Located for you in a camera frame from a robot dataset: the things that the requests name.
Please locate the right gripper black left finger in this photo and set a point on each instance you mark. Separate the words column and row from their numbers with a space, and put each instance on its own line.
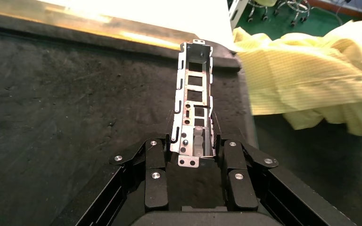
column 156, row 187

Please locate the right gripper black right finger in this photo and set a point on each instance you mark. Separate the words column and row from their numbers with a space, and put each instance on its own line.
column 242, row 187

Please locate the silver metal bracket part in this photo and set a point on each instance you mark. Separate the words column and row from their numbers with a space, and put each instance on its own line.
column 178, row 93

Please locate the yellow cloth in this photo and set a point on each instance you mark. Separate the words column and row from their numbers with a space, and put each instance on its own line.
column 309, row 75

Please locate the white slotted shelf upright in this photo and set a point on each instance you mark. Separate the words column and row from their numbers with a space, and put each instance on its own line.
column 237, row 11

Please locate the wheeled chair base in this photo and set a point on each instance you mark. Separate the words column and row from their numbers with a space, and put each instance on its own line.
column 256, row 4

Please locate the black stool chrome base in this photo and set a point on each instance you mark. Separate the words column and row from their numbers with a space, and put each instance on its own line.
column 297, row 6

